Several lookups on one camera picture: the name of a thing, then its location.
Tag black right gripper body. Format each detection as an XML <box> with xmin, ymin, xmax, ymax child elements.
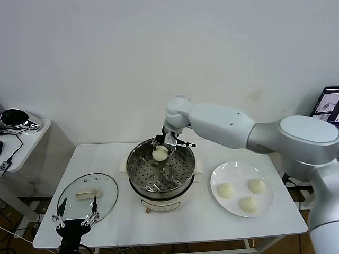
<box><xmin>158</xmin><ymin>125</ymin><xmax>184</xmax><ymax>141</ymax></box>

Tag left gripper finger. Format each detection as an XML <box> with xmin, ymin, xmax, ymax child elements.
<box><xmin>51</xmin><ymin>197</ymin><xmax>67</xmax><ymax>228</ymax></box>
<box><xmin>81</xmin><ymin>195</ymin><xmax>101</xmax><ymax>228</ymax></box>

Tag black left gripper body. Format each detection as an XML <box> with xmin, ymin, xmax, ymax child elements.
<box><xmin>55</xmin><ymin>218</ymin><xmax>90</xmax><ymax>248</ymax></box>

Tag white steamed baozi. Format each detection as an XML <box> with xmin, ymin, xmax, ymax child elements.
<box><xmin>238</xmin><ymin>196</ymin><xmax>260</xmax><ymax>213</ymax></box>
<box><xmin>153</xmin><ymin>146</ymin><xmax>169</xmax><ymax>162</ymax></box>
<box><xmin>217</xmin><ymin>182</ymin><xmax>235</xmax><ymax>199</ymax></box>
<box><xmin>248</xmin><ymin>179</ymin><xmax>266</xmax><ymax>195</ymax></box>

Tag glass lid with cream handle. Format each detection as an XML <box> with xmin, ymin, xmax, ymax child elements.
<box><xmin>57</xmin><ymin>173</ymin><xmax>119</xmax><ymax>224</ymax></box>

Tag steel perforated steamer basket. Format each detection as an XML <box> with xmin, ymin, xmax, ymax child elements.
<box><xmin>126</xmin><ymin>139</ymin><xmax>197</xmax><ymax>195</ymax></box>

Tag stainless steel steamer pot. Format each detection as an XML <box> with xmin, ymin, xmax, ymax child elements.
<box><xmin>118</xmin><ymin>156</ymin><xmax>204</xmax><ymax>214</ymax></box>

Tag white labelled dongle stick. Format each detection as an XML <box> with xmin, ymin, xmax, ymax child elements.
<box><xmin>0</xmin><ymin>159</ymin><xmax>13</xmax><ymax>177</ymax></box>

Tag white plain side table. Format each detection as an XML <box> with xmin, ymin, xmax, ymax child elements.
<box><xmin>0</xmin><ymin>119</ymin><xmax>52</xmax><ymax>223</ymax></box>

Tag white round plate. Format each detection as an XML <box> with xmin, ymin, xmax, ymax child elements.
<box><xmin>210</xmin><ymin>161</ymin><xmax>275</xmax><ymax>219</ymax></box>

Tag chrome and black shiny device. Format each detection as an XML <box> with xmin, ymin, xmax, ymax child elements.
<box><xmin>0</xmin><ymin>108</ymin><xmax>43</xmax><ymax>132</ymax></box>

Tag white side table with label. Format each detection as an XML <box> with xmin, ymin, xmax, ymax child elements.
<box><xmin>299</xmin><ymin>188</ymin><xmax>315</xmax><ymax>211</ymax></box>

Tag grey open laptop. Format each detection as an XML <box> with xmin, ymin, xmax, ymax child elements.
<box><xmin>310</xmin><ymin>86</ymin><xmax>339</xmax><ymax>130</ymax></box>

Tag black thin cable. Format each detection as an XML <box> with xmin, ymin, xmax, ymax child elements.
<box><xmin>0</xmin><ymin>131</ymin><xmax>23</xmax><ymax>162</ymax></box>

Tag black cable with adapter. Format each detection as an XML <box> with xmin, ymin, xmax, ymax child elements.
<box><xmin>280</xmin><ymin>171</ymin><xmax>305</xmax><ymax>210</ymax></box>

